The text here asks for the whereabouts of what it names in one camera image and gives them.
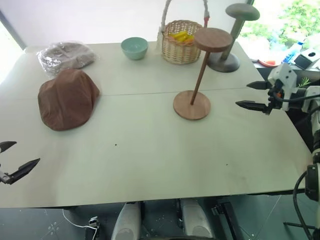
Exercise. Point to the small black floor device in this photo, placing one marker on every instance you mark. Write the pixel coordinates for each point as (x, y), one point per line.
(93, 227)

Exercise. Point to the black table frame leg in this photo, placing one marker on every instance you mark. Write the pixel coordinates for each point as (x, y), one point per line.
(225, 220)

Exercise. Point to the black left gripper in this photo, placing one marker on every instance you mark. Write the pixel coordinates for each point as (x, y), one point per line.
(4, 178)

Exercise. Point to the grey hat stand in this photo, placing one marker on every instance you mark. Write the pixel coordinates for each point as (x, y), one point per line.
(233, 32)

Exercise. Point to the yellow items in basket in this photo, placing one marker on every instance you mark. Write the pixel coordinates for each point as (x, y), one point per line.
(181, 37)

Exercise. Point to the red flat object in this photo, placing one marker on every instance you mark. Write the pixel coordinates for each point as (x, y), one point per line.
(267, 62)

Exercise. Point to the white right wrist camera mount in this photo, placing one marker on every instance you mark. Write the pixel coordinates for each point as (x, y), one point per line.
(285, 75)

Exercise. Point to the silver rounded robot leg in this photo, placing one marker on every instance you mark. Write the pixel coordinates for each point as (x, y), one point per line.
(127, 220)
(196, 217)

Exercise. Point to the light green bowl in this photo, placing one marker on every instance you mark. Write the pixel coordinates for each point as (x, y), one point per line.
(134, 48)

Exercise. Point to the blue plastic bottle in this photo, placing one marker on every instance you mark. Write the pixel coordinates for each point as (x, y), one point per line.
(295, 51)

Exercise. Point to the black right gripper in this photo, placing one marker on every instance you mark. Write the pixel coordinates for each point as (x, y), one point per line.
(275, 100)

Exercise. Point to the white box device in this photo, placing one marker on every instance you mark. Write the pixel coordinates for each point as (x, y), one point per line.
(308, 58)

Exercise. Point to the brown cap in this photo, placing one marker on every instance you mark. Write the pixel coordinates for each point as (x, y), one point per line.
(67, 100)

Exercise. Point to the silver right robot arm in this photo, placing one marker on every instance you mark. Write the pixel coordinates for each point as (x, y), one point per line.
(312, 97)

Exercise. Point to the brown wooden hat stand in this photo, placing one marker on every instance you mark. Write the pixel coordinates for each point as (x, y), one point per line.
(197, 75)

